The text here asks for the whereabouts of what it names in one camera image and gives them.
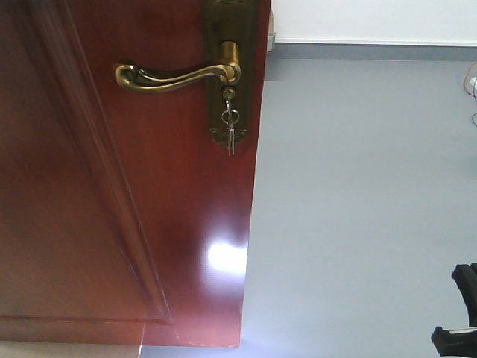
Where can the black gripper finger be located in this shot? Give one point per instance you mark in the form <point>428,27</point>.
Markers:
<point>456,343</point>
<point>465,278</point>

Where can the brown wooden door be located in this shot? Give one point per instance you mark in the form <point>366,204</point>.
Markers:
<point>122,221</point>

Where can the silver keys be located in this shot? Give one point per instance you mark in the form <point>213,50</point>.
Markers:
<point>230,117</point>

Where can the brass handle backplate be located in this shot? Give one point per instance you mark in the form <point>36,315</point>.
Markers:
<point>230,21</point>

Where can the brass door handle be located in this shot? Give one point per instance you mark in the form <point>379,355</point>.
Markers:
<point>226,69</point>

